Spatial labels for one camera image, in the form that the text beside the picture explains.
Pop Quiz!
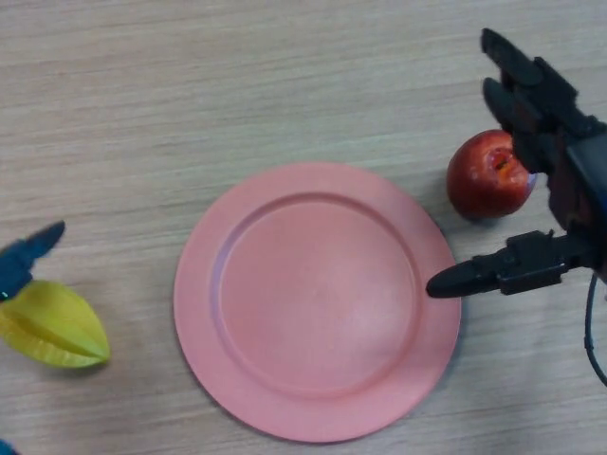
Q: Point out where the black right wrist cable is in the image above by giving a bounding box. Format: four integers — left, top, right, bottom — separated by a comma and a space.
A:
582, 274, 607, 388

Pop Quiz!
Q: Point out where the yellow starfruit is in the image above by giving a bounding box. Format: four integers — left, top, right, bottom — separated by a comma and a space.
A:
0, 279, 112, 370

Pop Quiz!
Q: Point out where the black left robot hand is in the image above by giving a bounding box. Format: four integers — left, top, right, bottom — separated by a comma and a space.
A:
0, 221, 66, 455

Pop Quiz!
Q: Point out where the pink round plate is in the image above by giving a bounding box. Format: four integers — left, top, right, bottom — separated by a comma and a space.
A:
173, 162, 462, 445

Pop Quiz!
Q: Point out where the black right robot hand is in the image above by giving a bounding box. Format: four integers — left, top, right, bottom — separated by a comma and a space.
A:
425, 27, 607, 300

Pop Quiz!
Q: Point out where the red apple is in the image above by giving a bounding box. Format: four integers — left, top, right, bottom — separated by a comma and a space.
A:
446, 130, 532, 220

